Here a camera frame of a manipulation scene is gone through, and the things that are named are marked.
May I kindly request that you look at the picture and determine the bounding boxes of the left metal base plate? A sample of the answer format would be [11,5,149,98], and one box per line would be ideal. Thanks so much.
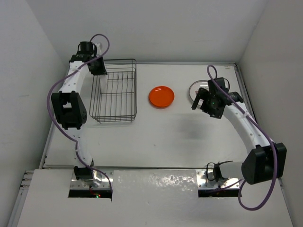
[70,169,114,190]

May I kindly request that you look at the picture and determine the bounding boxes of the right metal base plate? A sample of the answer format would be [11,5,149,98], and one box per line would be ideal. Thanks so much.
[196,169,240,190]

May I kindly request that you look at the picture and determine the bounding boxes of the metal base plate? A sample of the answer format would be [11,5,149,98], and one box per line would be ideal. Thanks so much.
[70,169,114,190]
[196,169,240,190]

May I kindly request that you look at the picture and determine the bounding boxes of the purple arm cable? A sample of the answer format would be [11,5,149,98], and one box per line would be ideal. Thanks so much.
[46,34,113,197]
[207,65,277,210]

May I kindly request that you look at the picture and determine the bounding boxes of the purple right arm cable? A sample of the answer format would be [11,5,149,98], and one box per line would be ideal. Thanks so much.
[207,65,277,210]

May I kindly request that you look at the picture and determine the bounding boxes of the white foam cover board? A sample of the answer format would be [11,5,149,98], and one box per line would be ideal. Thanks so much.
[18,169,292,227]

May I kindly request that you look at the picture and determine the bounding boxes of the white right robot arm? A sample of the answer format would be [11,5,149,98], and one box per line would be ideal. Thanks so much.
[189,78,287,185]

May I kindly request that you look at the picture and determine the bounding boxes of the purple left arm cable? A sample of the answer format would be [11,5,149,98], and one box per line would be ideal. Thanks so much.
[46,34,113,197]

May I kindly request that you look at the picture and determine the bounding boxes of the wire dish rack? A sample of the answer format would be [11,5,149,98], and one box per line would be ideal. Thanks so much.
[89,59,137,123]

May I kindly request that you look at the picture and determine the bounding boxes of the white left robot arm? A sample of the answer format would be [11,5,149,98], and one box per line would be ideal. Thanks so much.
[50,41,108,183]

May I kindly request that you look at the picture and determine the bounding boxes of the orange plate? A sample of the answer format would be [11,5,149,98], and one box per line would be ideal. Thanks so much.
[148,86,175,108]

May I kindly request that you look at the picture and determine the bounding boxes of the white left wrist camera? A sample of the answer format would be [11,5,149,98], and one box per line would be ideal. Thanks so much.
[95,43,102,56]

